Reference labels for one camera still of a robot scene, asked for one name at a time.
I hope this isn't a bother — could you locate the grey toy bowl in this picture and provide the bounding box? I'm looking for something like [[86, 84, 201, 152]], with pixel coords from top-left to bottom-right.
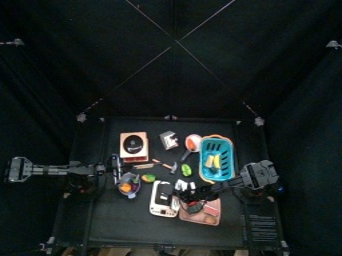
[[117, 171, 143, 200]]

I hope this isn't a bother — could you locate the green yellow toy vegetable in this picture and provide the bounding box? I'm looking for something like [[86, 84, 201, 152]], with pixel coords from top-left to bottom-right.
[[141, 173, 158, 184]]

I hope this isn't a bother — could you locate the pink cutting board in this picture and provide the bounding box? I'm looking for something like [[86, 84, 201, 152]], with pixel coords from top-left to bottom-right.
[[178, 196, 223, 227]]

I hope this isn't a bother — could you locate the grey toy kitchen appliance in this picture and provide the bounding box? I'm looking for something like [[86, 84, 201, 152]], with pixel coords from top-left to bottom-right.
[[158, 130, 181, 151]]

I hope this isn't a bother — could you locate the pink toy stove black burner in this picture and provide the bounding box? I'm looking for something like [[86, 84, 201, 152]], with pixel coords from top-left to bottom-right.
[[118, 131, 151, 164]]

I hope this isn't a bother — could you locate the red toy food slice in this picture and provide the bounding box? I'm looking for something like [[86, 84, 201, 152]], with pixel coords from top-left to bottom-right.
[[202, 203, 221, 216]]

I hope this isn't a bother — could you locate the grey toy frying pan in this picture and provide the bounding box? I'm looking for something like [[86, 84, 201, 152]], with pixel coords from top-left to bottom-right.
[[179, 133, 205, 163]]

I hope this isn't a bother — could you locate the green toy lime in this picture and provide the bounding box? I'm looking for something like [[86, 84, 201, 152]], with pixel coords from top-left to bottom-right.
[[181, 163, 194, 178]]

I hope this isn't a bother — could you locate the thin diagonal cord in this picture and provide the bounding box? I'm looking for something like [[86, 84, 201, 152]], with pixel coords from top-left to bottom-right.
[[125, 0, 260, 118], [82, 0, 237, 116]]

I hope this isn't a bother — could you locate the teal basket orange handle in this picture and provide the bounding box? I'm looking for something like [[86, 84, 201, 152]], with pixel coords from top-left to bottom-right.
[[198, 134, 237, 184]]

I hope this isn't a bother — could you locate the white toy scale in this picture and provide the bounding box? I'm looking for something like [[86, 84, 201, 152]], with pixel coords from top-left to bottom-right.
[[149, 180, 182, 219]]

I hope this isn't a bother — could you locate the toy hammer wooden handle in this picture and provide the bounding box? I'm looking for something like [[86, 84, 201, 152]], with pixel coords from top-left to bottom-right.
[[151, 158, 179, 175]]

